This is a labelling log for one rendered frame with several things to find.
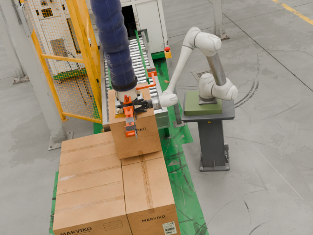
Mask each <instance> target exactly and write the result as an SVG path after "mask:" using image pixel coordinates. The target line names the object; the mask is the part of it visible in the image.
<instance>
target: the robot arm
mask: <svg viewBox="0 0 313 235"><path fill-rule="evenodd" d="M221 44H222V43H221V40H220V39H219V38H218V37H217V36H215V35H213V34H209V33H205V32H201V30H200V29H199V28H197V27H192V28H191V29H190V30H189V31H188V33H187V34H186V36H185V39H184V41H183V45H182V49H181V54H180V57H179V60H178V63H177V66H176V68H175V71H174V74H173V76H172V79H171V81H170V84H169V86H168V88H167V89H166V90H165V91H163V93H162V95H161V96H159V97H154V98H152V99H149V100H144V98H141V99H138V100H134V101H132V103H131V104H128V105H125V106H124V107H128V106H133V105H141V107H138V108H135V111H134V113H140V112H146V110H147V109H150V108H153V107H154V108H160V107H170V106H173V105H175V104H177V103H178V98H177V95H176V94H173V90H174V88H175V85H176V83H177V81H178V79H179V77H180V75H181V72H182V70H183V68H184V66H185V64H186V62H187V60H188V58H189V56H190V55H191V53H192V51H193V50H194V48H199V49H200V50H201V51H202V53H203V54H204V55H205V56H206V58H207V60H208V63H209V66H210V69H211V71H212V74H210V73H205V74H203V75H202V76H201V77H200V79H199V83H198V88H199V95H198V96H199V103H198V104H199V105H203V104H218V101H217V98H218V99H221V100H225V101H232V100H234V99H235V98H236V97H237V95H238V89H237V88H236V86H234V85H233V84H232V83H231V81H230V80H229V79H228V78H226V77H225V73H224V70H223V67H222V64H221V61H220V59H219V56H218V51H219V50H220V48H221ZM141 101H143V102H141ZM143 109H144V110H143Z"/></svg>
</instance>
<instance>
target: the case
mask: <svg viewBox="0 0 313 235"><path fill-rule="evenodd" d="M145 85H148V82H147V83H141V84H137V85H136V86H138V87H140V86H145ZM140 91H141V92H144V97H145V100H149V99H151V95H150V89H149V88H145V89H140ZM115 92H116V91H115V90H108V99H109V126H110V129H111V133H112V136H113V140H114V143H115V146H116V150H117V154H118V157H119V159H124V158H129V157H134V156H138V155H143V154H148V153H152V152H158V151H162V147H161V143H160V138H159V133H158V128H157V122H156V117H155V113H154V108H150V109H147V112H142V113H138V114H137V120H136V122H135V124H136V129H137V139H136V136H132V137H126V134H125V132H126V130H125V126H126V116H124V117H118V118H115V117H114V99H113V98H114V97H116V96H115Z"/></svg>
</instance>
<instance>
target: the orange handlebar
mask: <svg viewBox="0 0 313 235"><path fill-rule="evenodd" d="M151 75H152V80H153V84H149V85H145V86H140V87H136V90H140V89H145V88H150V87H155V86H156V81H155V77H154V73H152V74H151ZM130 101H131V96H129V102H130ZM125 116H126V118H129V117H133V110H132V108H131V109H130V111H128V110H127V109H126V110H125ZM134 134H135V133H134V132H133V133H128V135H129V136H133V135H134Z"/></svg>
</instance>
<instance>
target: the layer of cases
mask: <svg viewBox="0 0 313 235"><path fill-rule="evenodd" d="M53 232H54V234H55V235H181V232H180V227H179V222H178V217H177V211H176V206H175V202H174V198H173V194H172V189H171V186H170V180H169V177H168V173H167V168H166V164H165V161H164V156H163V151H158V152H152V153H148V154H143V155H138V156H134V157H129V158H124V159H119V157H118V154H117V150H116V146H115V143H114V140H113V136H112V133H111V131H108V132H103V133H98V134H94V135H90V136H85V137H81V138H75V139H71V140H66V141H62V144H61V157H60V166H59V175H58V184H57V193H56V202H55V211H54V223H53Z"/></svg>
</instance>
